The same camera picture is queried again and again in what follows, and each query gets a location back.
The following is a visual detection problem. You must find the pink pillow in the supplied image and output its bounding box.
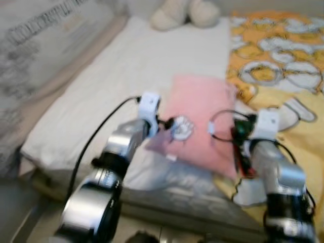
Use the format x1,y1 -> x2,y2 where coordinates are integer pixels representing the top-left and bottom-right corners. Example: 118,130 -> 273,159
144,75 -> 238,180

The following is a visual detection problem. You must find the yellow cartoon egg duvet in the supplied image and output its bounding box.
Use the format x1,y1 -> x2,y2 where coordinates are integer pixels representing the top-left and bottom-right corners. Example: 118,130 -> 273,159
215,10 -> 324,243

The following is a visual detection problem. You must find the white bed sheet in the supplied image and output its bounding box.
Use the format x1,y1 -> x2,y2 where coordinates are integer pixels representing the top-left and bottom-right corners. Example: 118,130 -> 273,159
20,15 -> 233,193

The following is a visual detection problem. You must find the grey quilted mattress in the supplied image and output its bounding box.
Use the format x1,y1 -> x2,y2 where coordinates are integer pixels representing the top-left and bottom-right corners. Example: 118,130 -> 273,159
30,162 -> 264,239

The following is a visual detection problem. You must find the beige plush toy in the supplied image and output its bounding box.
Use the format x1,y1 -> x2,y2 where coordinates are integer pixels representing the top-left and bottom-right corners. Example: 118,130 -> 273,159
150,0 -> 221,31

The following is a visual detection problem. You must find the grey patterned blanket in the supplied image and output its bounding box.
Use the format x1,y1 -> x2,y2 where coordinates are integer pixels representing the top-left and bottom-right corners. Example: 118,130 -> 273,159
0,0 -> 114,178

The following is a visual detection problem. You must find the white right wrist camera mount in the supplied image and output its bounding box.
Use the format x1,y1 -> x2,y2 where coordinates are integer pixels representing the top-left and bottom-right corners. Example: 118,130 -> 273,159
251,109 -> 280,142

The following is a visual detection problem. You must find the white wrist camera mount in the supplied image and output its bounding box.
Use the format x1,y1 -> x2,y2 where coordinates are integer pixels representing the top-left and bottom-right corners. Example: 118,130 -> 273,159
251,109 -> 280,142
138,92 -> 161,137

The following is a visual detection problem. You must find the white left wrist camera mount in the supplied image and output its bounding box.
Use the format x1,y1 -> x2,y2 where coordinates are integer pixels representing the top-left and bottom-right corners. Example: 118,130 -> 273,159
138,92 -> 161,137

